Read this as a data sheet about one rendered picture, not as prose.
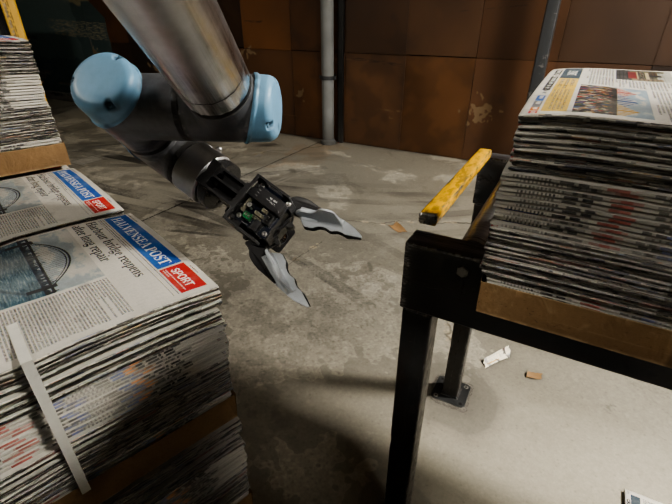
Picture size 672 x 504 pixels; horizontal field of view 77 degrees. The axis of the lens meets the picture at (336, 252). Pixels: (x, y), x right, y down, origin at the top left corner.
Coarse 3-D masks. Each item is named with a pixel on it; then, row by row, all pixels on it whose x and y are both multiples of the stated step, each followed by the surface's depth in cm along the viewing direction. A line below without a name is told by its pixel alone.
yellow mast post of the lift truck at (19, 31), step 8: (0, 0) 150; (8, 0) 151; (0, 8) 152; (8, 8) 152; (16, 8) 154; (0, 16) 153; (8, 16) 153; (16, 16) 154; (0, 24) 153; (8, 24) 154; (16, 24) 155; (0, 32) 154; (8, 32) 156; (16, 32) 156; (24, 32) 158
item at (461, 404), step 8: (440, 376) 147; (432, 384) 144; (440, 384) 143; (464, 384) 143; (432, 392) 140; (440, 392) 140; (464, 392) 140; (472, 392) 141; (440, 400) 138; (448, 400) 138; (456, 400) 138; (464, 400) 138; (456, 408) 135; (464, 408) 135
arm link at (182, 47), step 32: (128, 0) 28; (160, 0) 29; (192, 0) 30; (128, 32) 33; (160, 32) 31; (192, 32) 32; (224, 32) 36; (160, 64) 35; (192, 64) 35; (224, 64) 38; (192, 96) 40; (224, 96) 41; (256, 96) 45; (192, 128) 47; (224, 128) 46; (256, 128) 47
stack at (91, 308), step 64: (0, 192) 73; (64, 192) 73; (0, 256) 54; (64, 256) 54; (128, 256) 54; (0, 320) 43; (64, 320) 43; (128, 320) 43; (192, 320) 48; (0, 384) 37; (64, 384) 41; (128, 384) 46; (192, 384) 52; (0, 448) 39; (64, 448) 43; (128, 448) 48; (192, 448) 56
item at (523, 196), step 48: (576, 96) 40; (624, 96) 40; (528, 144) 38; (576, 144) 36; (624, 144) 35; (528, 192) 40; (576, 192) 38; (624, 192) 36; (528, 240) 42; (576, 240) 40; (624, 240) 38; (528, 288) 45; (576, 288) 42; (624, 288) 39
